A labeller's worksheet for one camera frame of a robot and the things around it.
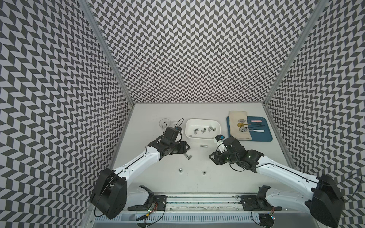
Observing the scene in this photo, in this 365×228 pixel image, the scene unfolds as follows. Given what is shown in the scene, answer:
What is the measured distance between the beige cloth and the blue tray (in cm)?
1

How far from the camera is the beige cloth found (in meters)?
0.99

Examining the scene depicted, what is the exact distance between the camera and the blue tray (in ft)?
3.23
